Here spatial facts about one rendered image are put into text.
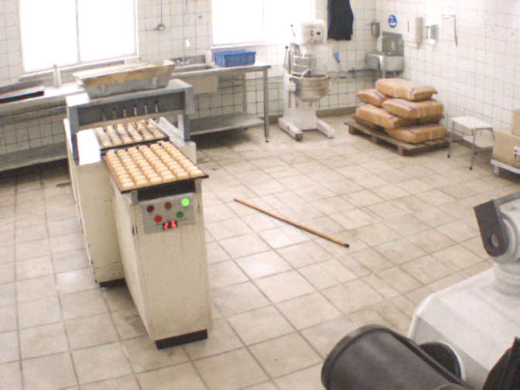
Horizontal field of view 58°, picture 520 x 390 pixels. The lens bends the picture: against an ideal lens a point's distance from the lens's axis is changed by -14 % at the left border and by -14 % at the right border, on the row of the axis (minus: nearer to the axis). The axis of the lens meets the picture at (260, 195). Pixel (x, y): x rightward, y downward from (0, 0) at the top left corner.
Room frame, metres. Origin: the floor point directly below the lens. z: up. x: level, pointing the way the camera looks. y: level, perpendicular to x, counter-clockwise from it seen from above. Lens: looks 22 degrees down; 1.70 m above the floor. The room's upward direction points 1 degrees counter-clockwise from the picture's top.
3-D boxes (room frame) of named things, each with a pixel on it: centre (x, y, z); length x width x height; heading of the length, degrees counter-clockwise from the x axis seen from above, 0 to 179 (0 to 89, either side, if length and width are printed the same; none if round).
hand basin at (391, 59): (6.68, -1.70, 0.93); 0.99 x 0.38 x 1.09; 24
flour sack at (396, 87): (5.73, -1.68, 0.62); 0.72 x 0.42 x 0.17; 31
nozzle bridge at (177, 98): (2.90, 0.75, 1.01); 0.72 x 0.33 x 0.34; 113
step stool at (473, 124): (4.96, -2.30, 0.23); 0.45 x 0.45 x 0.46; 16
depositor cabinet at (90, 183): (3.34, 0.94, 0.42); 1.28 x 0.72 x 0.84; 23
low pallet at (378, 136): (5.77, -1.64, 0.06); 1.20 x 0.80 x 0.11; 27
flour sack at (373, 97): (6.01, -1.55, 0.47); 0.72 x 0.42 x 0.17; 115
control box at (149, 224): (2.11, 0.40, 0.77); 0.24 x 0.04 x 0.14; 113
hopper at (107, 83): (2.90, 0.75, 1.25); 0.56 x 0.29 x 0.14; 113
